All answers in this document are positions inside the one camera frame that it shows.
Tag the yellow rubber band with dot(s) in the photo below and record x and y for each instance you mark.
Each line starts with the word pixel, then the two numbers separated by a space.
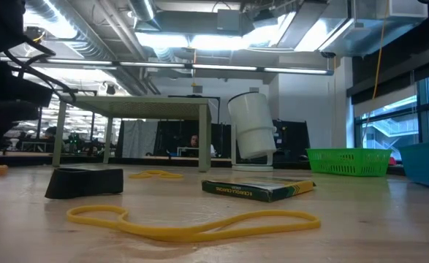
pixel 170 175
pixel 185 233

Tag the person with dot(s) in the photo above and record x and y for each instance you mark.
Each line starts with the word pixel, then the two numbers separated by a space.
pixel 50 132
pixel 194 141

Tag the pale green perforated shelf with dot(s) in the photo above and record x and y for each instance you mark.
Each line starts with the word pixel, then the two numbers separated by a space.
pixel 133 106

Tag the white hanging cloth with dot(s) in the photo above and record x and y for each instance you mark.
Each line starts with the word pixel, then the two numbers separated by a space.
pixel 137 139

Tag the black partition panel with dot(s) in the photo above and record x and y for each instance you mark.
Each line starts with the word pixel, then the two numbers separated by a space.
pixel 170 135

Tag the long ceiling light bar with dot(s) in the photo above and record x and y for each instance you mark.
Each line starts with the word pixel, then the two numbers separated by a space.
pixel 218 67

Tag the grey ceiling box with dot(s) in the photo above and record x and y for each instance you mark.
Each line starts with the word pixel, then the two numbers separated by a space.
pixel 230 20

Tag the white tilted pen cup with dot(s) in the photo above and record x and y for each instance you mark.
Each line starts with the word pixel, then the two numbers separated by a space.
pixel 252 128

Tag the yellow green crayon box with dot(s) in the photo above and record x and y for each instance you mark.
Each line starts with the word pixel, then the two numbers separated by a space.
pixel 258 191

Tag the green plastic basket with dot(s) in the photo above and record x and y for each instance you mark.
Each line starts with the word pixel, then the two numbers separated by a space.
pixel 345 162

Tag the blue plastic basket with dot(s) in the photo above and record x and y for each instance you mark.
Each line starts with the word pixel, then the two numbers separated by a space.
pixel 426 164

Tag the ribbed silver air duct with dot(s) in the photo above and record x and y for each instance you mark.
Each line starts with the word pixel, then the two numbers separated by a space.
pixel 143 9

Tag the rectangular metal air duct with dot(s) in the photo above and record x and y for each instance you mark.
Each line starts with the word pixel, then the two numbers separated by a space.
pixel 382 33

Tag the black window frame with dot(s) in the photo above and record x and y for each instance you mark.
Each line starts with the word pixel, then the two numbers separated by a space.
pixel 420 109

